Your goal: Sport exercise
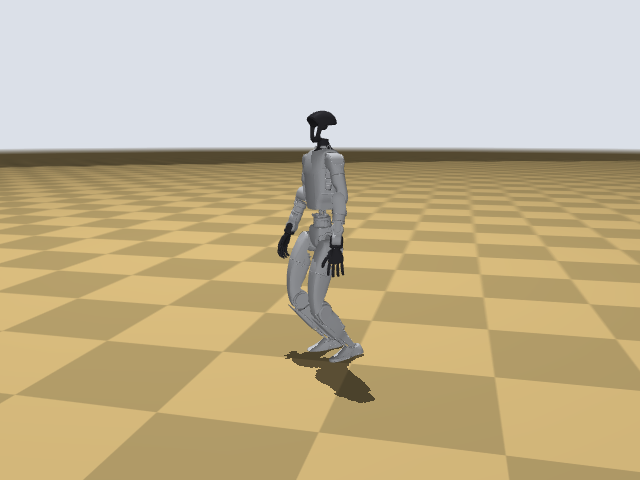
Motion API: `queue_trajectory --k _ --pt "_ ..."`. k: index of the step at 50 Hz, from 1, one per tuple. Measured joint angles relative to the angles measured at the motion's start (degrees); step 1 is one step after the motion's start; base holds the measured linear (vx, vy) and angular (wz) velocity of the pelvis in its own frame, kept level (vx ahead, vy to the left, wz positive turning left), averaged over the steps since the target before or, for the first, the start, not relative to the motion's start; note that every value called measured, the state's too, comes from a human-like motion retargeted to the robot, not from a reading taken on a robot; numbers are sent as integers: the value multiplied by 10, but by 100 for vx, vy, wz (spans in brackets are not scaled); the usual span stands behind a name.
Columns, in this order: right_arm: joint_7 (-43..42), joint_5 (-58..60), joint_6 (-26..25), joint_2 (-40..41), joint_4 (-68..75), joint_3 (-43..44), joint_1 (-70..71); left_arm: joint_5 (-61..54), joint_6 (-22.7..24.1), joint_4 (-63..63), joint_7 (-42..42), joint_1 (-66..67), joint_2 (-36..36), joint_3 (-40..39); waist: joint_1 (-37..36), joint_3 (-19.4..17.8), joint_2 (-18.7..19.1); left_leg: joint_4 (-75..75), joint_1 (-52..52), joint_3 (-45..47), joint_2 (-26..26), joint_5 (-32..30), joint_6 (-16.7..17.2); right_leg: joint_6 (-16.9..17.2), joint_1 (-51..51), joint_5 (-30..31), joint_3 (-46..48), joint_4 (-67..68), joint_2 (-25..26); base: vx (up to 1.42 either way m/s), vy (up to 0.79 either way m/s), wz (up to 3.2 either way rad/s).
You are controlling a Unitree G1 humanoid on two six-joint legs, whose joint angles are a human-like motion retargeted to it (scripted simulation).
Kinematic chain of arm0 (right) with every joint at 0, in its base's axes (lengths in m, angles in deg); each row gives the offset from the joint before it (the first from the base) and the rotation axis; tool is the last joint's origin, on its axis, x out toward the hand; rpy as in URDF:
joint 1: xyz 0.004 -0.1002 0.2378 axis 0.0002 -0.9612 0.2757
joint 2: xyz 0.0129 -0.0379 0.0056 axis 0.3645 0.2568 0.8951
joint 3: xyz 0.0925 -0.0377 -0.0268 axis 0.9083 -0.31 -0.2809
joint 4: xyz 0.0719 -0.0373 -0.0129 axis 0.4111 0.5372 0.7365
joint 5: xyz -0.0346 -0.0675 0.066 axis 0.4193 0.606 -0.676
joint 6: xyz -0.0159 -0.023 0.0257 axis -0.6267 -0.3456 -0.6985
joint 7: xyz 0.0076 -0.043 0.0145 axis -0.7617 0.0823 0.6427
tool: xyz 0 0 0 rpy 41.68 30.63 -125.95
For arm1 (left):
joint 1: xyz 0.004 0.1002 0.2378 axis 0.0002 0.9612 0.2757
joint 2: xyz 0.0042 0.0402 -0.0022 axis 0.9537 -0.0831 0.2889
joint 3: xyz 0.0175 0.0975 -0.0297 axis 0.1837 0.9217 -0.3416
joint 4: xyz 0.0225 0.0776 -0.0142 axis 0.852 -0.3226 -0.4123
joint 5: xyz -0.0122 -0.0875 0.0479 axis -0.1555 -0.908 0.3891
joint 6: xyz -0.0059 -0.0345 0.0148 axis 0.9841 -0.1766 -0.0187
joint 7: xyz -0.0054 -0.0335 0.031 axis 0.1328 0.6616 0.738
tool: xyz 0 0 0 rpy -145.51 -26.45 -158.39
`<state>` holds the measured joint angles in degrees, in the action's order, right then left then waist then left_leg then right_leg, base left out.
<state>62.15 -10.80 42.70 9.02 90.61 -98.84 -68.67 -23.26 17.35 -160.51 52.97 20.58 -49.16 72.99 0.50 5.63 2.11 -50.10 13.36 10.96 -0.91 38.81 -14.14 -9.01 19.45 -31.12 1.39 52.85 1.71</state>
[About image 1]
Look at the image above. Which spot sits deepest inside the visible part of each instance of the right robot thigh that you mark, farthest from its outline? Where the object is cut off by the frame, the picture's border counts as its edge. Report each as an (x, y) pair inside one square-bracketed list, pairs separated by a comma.
[(298, 266)]

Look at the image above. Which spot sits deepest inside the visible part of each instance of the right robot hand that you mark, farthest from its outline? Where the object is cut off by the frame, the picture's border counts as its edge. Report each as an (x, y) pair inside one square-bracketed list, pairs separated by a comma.
[(284, 241)]

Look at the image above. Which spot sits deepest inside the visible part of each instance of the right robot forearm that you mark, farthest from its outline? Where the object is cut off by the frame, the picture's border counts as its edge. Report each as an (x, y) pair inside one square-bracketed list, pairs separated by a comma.
[(296, 213)]

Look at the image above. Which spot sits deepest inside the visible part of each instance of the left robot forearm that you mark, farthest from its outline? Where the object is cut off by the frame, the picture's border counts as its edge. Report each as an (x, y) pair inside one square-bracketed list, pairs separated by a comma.
[(338, 219)]

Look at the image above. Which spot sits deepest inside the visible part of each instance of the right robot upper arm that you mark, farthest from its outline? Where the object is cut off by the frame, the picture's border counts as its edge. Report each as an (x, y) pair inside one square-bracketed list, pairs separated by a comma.
[(301, 191)]

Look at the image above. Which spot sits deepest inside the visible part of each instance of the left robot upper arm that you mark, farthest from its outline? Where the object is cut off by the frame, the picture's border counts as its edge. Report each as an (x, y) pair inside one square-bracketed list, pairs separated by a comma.
[(335, 162)]

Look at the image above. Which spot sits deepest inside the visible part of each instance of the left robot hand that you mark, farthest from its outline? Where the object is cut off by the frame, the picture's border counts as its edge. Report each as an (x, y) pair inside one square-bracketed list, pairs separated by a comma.
[(334, 256)]

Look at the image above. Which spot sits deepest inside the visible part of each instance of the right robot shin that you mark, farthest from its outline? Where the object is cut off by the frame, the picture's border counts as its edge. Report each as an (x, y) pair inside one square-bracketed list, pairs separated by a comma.
[(305, 315)]

